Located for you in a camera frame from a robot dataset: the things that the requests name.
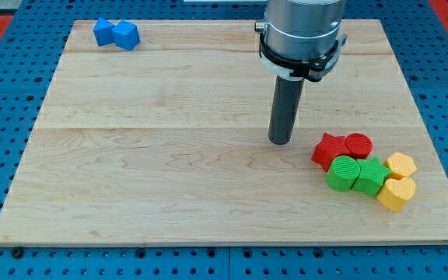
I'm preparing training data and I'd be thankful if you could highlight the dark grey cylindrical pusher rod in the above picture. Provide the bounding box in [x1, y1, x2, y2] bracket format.
[268, 76, 304, 145]

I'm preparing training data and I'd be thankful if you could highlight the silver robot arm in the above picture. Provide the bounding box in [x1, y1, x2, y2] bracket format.
[254, 0, 347, 145]

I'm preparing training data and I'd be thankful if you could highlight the red star block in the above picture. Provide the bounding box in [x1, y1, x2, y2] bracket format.
[311, 132, 350, 173]

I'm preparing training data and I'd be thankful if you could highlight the red cylinder block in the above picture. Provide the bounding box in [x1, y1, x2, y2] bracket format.
[345, 133, 373, 159]

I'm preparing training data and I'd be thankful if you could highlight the green cylinder block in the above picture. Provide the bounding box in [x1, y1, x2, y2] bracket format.
[325, 156, 361, 192]

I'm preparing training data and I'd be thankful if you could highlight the green star block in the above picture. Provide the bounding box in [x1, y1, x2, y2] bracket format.
[352, 157, 392, 198]

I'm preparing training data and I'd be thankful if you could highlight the wooden board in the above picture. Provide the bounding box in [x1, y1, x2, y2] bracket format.
[0, 19, 448, 247]

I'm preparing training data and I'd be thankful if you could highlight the yellow hexagon block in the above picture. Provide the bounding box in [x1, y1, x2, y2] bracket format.
[384, 152, 417, 180]

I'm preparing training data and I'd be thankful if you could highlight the yellow heart block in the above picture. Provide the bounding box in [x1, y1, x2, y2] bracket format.
[376, 177, 416, 212]

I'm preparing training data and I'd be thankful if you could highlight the blue cube block right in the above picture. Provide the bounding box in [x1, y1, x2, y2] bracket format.
[112, 20, 140, 51]

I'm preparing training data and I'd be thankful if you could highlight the blue block left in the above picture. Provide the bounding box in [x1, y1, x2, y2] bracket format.
[93, 18, 115, 46]

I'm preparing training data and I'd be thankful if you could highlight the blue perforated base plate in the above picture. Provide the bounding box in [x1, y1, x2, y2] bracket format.
[0, 0, 448, 279]

